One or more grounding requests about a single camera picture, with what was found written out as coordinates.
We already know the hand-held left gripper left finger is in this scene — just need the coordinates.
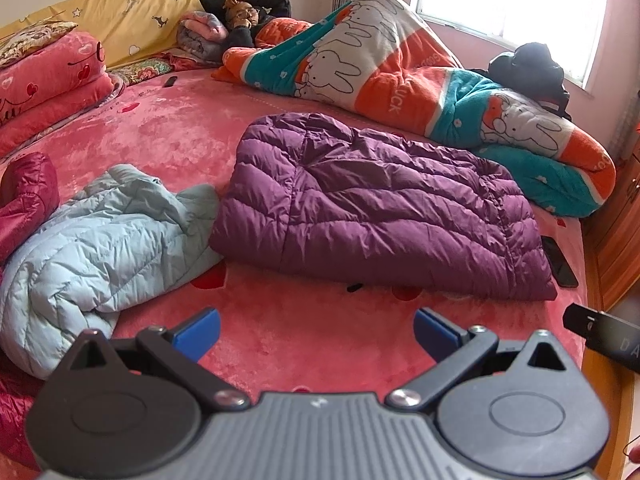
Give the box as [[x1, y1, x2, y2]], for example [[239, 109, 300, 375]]
[[49, 308, 251, 414]]

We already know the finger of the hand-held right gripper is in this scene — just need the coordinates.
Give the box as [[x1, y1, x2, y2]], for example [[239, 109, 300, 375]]
[[562, 302, 609, 344]]

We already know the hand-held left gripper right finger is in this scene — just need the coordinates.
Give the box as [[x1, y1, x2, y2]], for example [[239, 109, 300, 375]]
[[384, 308, 582, 414]]

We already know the purple down jacket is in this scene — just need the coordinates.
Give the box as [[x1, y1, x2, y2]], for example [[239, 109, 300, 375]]
[[209, 112, 558, 302]]

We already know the pile of black clothes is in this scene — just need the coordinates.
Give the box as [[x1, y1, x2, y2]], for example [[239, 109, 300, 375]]
[[487, 42, 572, 118]]

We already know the black smartphone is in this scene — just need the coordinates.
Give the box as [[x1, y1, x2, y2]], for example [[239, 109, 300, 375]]
[[540, 235, 579, 288]]

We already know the wooden cabinet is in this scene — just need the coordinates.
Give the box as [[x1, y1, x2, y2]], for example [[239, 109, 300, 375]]
[[582, 150, 640, 316]]

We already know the light blue down jacket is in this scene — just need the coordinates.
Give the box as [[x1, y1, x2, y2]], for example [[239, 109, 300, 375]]
[[0, 164, 223, 380]]

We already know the red down jacket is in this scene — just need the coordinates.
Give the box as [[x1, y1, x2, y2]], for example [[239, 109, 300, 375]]
[[0, 152, 61, 471]]

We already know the floral patterned cloth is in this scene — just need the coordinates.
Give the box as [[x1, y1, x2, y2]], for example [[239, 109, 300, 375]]
[[107, 52, 221, 88]]

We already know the rabbit print quilt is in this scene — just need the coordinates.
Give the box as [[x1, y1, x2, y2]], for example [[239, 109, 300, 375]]
[[212, 0, 617, 218]]

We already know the folded pink heart blanket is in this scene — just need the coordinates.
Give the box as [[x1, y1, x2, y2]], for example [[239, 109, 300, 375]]
[[0, 31, 126, 158]]

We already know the folded grey pink blanket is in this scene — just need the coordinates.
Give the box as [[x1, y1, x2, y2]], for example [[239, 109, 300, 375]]
[[178, 10, 231, 63]]

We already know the yellow headboard cover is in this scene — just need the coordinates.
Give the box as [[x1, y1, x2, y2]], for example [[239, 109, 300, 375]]
[[0, 0, 263, 68]]

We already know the window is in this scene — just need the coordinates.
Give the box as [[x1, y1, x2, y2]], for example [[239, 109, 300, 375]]
[[412, 0, 613, 91]]

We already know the floral pillow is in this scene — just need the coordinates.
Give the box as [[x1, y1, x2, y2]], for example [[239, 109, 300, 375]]
[[0, 21, 79, 68]]

